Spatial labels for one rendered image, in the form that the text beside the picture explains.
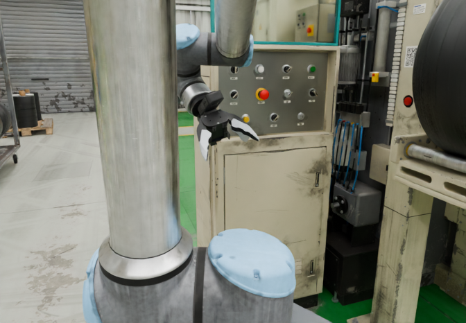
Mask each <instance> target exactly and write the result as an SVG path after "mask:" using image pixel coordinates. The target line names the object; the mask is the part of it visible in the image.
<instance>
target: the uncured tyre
mask: <svg viewBox="0 0 466 323"><path fill-rule="evenodd" d="M412 90H413V100H414V104H415V109H416V112H417V116H418V119H419V120H420V123H421V125H422V127H423V129H424V131H425V132H426V134H427V136H428V137H429V138H430V140H432V142H433V143H434V144H435V145H437V146H438V147H439V148H441V149H443V150H444V151H446V152H448V153H451V154H453V155H458V156H461V157H466V0H442V1H441V3H440V4H439V6H438V7H437V8H436V10H435V12H434V13H433V15H432V16H431V18H430V20H429V22H428V24H427V26H426V28H425V30H424V32H423V34H422V37H421V39H420V42H419V44H418V47H417V51H416V54H415V59H414V63H413V74H412Z"/></svg>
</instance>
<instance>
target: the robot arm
mask: <svg viewBox="0 0 466 323"><path fill-rule="evenodd" d="M214 5H215V20H216V32H215V33H209V32H200V30H199V29H198V27H197V26H195V25H193V24H178V25H176V13H175V0H83V8H84V14H85V26H86V32H87V44H88V51H89V62H90V69H91V75H92V87H93V93H94V104H95V111H96V122H97V129H98V140H99V148H100V154H101V165H102V171H103V183H104V189H105V201H106V207H107V219H108V225H109V232H110V234H109V235H108V236H107V237H106V238H105V239H104V241H103V242H102V243H101V246H100V247H99V248H98V249H97V250H96V251H95V253H94V254H93V255H92V257H91V259H90V261H89V264H88V266H87V270H86V273H87V279H86V280H84V284H83V315H84V318H85V321H86V322H87V323H291V320H292V312H293V298H294V291H295V285H296V280H295V261H294V258H293V255H292V253H291V251H290V250H289V249H288V248H287V246H286V245H285V244H283V243H282V242H281V241H280V240H279V239H277V238H275V237H274V236H271V235H270V234H267V233H264V232H261V231H257V230H254V229H253V230H248V229H229V230H225V231H223V232H220V233H219V234H218V235H217V236H215V237H213V238H212V240H211V242H210V243H209V247H193V240H192V237H191V234H190V233H189V232H188V231H187V230H186V229H185V228H184V227H183V226H181V225H180V169H179V137H178V97H179V98H180V100H181V105H184V106H185V108H186V110H187V111H188V113H190V114H191V115H194V116H195V117H197V120H198V122H199V124H198V127H197V130H196V132H197V137H198V141H199V146H200V151H201V155H202V157H203V159H204V160H205V161H206V162H207V158H208V150H209V144H210V146H214V145H216V142H218V141H221V140H222V139H225V138H226V137H227V138H228V139H229V140H230V133H229V132H228V131H227V125H228V122H229V124H230V125H231V126H230V129H231V131H233V132H235V133H237V134H238V135H239V137H240V139H241V140H242V141H244V142H247V141H248V139H249V138H251V139H254V140H256V141H259V138H258V136H257V135H256V133H255V132H254V131H253V130H252V128H251V127H250V126H249V125H247V123H246V122H245V121H244V120H242V119H241V118H240V117H238V116H237V115H235V114H230V113H228V112H226V111H223V110H221V109H219V110H217V109H216V108H217V107H218V106H219V104H220V103H221V102H222V100H223V99H224V97H223V95H222V93H221V91H220V90H218V91H211V90H210V89H209V88H208V86H207V85H206V83H205V82H204V80H203V79H202V77H201V69H200V65H202V66H223V67H248V66H249V65H250V64H251V62H252V55H253V46H254V42H253V36H252V35H251V30H252V24H253V20H254V14H255V10H256V6H257V0H214Z"/></svg>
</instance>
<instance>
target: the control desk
mask: <svg viewBox="0 0 466 323"><path fill-rule="evenodd" d="M339 60H340V46H309V45H278V44H254V46H253V55H252V62H251V64H250V65H249V66H248V67H223V66H202V65H200V69H201V77H202V79H203V80H204V82H205V83H206V85H207V86H208V88H209V89H210V90H211V91H218V90H220V91H221V93H222V95H223V97H224V99H223V100H222V102H221V103H220V104H219V106H218V107H217V108H216V109H217V110H219V109H221V110H223V111H226V112H228V113H230V114H235V115H237V116H238V117H240V118H241V119H242V120H244V121H245V122H246V123H247V125H249V126H250V127H251V128H252V130H253V131H254V132H255V133H256V135H257V136H258V138H259V141H256V140H254V139H251V138H249V139H248V141H247V142H244V141H242V140H241V139H240V137H239V135H238V134H237V133H235V132H233V131H231V129H230V126H231V125H230V124H229V122H228V125H227V131H228V132H229V133H230V140H229V139H228V138H227V137H226V138H225V139H222V140H221V141H218V142H216V145H214V146H210V144H209V150H208V158H207V161H205V160H204V159H203V157H202V155H201V151H200V146H199V141H198V137H197V132H196V130H197V127H198V124H199V122H198V120H197V117H195V116H193V124H194V149H195V174H196V222H197V247H209V243H210V242H211V240H212V239H213V237H215V236H217V235H218V234H219V233H220V232H223V231H225V230H229V229H248V230H253V229H254V230H257V231H261V232H264V233H267V234H270V235H271V236H274V237H275V238H277V239H279V240H280V241H281V242H282V243H283V244H285V245H286V246H287V248H288V249H289V250H290V251H291V253H292V255H293V258H294V261H295V280H296V285H295V291H294V298H293V303H295V304H297V305H299V306H301V307H303V308H305V309H306V308H311V307H314V306H317V305H318V293H322V283H323V274H324V264H325V245H326V235H327V217H328V208H329V189H330V179H331V161H332V151H333V142H334V135H333V132H334V126H335V115H336V97H337V88H338V69H339Z"/></svg>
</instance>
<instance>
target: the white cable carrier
mask: <svg viewBox="0 0 466 323"><path fill-rule="evenodd" d="M407 1H408V0H400V1H399V3H403V2H407ZM406 7H407V5H406V6H400V7H399V8H401V9H399V12H400V13H399V14H398V17H400V18H398V19H397V21H401V22H398V23H397V26H398V27H397V30H400V31H397V32H396V35H397V36H396V38H395V39H396V40H395V43H396V45H395V48H399V49H395V50H394V52H395V53H394V57H396V58H393V61H397V62H393V63H392V65H396V66H392V69H396V70H392V73H396V74H392V75H391V82H392V83H391V84H390V86H395V87H390V90H394V91H390V93H389V94H390V95H389V100H388V102H391V103H388V106H392V107H388V110H389V111H388V112H387V114H388V115H387V118H389V119H386V120H390V121H394V114H395V103H396V99H395V98H396V96H397V95H395V94H397V91H396V90H397V85H398V77H399V74H398V73H399V70H398V69H399V68H400V66H399V65H400V62H399V61H400V60H401V54H402V53H400V52H402V49H401V48H402V43H403V34H404V31H403V30H404V25H405V16H406ZM401 12H402V13H401ZM393 94H394V95H393ZM391 110H392V111H391ZM391 114H392V115H391ZM386 125H388V126H391V127H392V126H393V124H391V123H386Z"/></svg>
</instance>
